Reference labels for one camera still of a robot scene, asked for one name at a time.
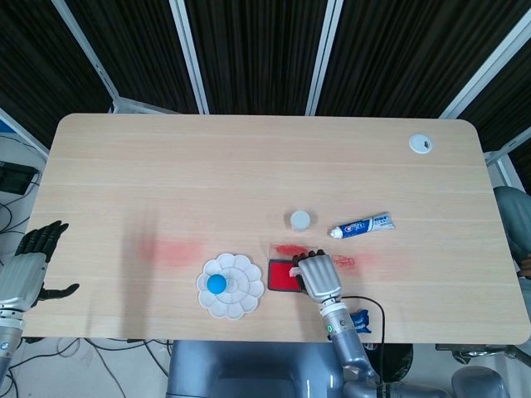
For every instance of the dark grey table foot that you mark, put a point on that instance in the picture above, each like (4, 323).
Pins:
(477, 352)

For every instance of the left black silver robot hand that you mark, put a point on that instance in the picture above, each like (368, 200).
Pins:
(20, 278)

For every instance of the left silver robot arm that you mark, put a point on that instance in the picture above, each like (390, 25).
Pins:
(9, 340)

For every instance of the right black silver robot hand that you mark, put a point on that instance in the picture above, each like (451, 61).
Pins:
(319, 275)

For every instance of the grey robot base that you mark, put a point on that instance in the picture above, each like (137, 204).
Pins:
(249, 369)

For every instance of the blue white toothpaste tube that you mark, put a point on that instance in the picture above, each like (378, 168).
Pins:
(361, 226)

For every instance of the blue snack packet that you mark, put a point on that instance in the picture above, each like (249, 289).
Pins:
(361, 321)

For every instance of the red ink pad clear lid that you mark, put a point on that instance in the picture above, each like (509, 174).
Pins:
(280, 275)

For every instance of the white flower paint palette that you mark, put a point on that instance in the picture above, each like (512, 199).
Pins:
(245, 290)

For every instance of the black trash bin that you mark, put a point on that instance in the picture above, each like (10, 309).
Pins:
(398, 360)

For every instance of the white aluminium frame post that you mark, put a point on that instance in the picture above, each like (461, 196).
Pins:
(89, 54)
(25, 130)
(485, 70)
(508, 174)
(323, 58)
(191, 58)

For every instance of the blue ball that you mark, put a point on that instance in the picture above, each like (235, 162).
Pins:
(217, 284)

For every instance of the black box device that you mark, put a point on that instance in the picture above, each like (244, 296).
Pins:
(14, 178)

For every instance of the blue white board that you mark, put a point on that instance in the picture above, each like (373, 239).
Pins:
(7, 126)

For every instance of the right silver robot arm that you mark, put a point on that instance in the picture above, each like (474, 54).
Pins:
(346, 340)

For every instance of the white round cap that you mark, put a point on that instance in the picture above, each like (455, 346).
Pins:
(300, 220)

